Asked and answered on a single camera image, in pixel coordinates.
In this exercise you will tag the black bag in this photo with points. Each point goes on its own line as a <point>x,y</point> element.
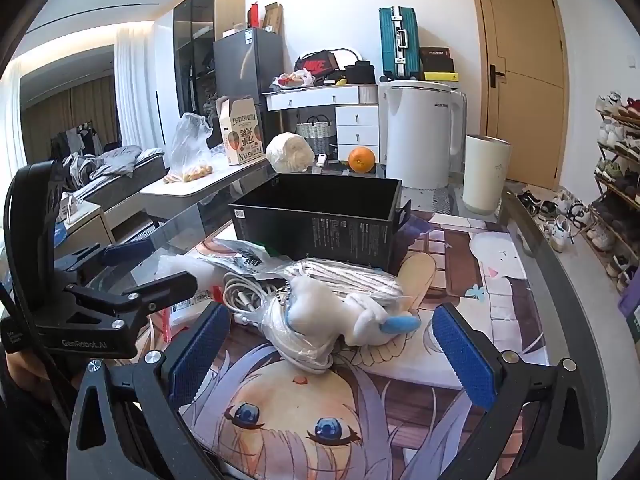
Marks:
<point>360,74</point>

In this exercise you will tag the dark brown box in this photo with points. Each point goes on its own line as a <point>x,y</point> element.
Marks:
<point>434,53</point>

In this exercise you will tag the wooden shoe rack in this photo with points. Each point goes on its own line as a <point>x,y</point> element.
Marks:
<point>600,175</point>

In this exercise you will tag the white curtain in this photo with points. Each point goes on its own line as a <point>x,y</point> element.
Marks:
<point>135,90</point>

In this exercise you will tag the shoe rack with shoes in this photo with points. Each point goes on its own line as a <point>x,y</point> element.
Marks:
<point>620,135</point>

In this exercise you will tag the teal suitcase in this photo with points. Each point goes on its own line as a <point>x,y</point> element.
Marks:
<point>400,42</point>

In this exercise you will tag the green and white packet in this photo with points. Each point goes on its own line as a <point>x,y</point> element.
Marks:
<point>250,260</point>

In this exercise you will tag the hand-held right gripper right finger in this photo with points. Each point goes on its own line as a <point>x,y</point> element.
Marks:
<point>465,360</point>

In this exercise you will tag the dark glass cabinet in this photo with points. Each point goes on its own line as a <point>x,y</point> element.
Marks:
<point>200,35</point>

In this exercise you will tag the scattered sneakers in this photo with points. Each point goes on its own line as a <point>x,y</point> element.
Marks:
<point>555,225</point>

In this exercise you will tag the large white trash bin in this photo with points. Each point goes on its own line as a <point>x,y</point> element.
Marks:
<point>420,135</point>

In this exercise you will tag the dark grey fridge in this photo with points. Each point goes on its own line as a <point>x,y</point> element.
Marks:
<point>245,70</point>

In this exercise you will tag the black and yellow shoe box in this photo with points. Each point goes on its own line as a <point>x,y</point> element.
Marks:
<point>440,77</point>

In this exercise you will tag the white desk with drawers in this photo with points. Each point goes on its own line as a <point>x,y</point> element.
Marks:
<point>320,97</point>

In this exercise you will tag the wrapped napa cabbage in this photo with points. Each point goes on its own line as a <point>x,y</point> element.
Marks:
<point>290,152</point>

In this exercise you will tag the pile of clothes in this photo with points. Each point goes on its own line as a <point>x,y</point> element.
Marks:
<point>110,160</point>

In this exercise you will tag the woven basket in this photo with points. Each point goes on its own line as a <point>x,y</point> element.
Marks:
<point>315,131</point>

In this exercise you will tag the printed cartoon desk mat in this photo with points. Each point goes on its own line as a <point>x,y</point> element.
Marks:
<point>450,270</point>

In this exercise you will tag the orange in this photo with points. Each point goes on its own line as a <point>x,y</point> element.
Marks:
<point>362,160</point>

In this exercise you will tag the plain black box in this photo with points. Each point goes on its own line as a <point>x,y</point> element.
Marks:
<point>437,66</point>

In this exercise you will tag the patterned floor rug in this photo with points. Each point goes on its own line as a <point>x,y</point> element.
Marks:
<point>442,202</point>

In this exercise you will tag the printed fruit carton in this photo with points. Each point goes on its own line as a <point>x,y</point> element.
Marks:
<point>242,135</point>

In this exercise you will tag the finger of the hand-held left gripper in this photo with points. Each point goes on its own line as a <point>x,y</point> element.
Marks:
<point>127,252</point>
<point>160,287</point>

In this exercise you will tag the brown cardboard box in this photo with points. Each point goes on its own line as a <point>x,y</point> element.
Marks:
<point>272,17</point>

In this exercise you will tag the plastic bag of food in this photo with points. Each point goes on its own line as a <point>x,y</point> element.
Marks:
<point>292,80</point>

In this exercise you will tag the grey bed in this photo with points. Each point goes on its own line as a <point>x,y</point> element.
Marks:
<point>120,185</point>

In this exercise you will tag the brown curtain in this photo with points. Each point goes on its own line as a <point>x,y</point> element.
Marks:
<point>65,115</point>

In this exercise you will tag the white and blue plush toy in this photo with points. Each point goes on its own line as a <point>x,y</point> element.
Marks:
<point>320,310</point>

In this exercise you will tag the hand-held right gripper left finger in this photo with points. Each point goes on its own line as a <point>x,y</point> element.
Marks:
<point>200,352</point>

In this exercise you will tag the white medicine packet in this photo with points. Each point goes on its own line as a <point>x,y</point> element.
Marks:
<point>192,310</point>

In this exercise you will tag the wooden door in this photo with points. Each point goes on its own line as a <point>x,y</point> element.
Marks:
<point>525,110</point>

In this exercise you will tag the black cardboard box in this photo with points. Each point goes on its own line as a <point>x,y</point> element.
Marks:
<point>325,230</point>

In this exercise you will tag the clear bag of kumquats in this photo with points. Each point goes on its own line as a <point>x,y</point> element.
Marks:
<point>187,145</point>

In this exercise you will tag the red and black shoe box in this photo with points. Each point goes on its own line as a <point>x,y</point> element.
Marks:
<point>315,64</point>

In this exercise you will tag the small white bin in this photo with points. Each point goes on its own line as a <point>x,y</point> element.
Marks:
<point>485,175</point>

